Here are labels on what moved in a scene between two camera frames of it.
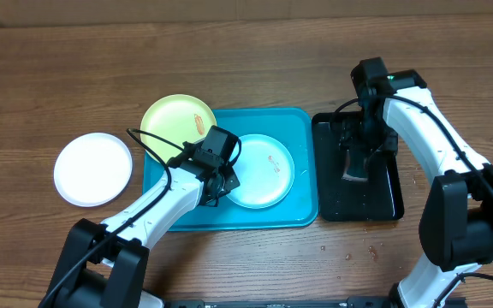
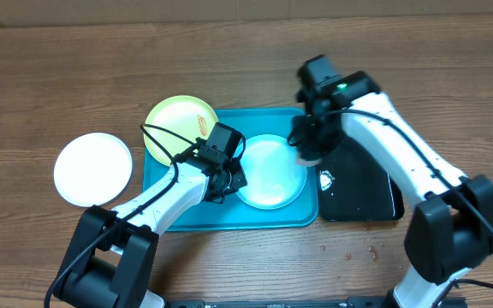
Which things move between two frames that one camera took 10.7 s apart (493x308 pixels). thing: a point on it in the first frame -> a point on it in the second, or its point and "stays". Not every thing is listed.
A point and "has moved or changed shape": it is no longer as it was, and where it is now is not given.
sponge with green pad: x=356 y=167 -> x=306 y=162
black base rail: x=352 y=302 stays
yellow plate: x=178 y=118 stays
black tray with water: x=348 y=190 stays
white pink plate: x=92 y=168 stays
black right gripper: x=353 y=139 -> x=311 y=144
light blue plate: x=264 y=168 has moved or changed shape
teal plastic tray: x=295 y=127 stays
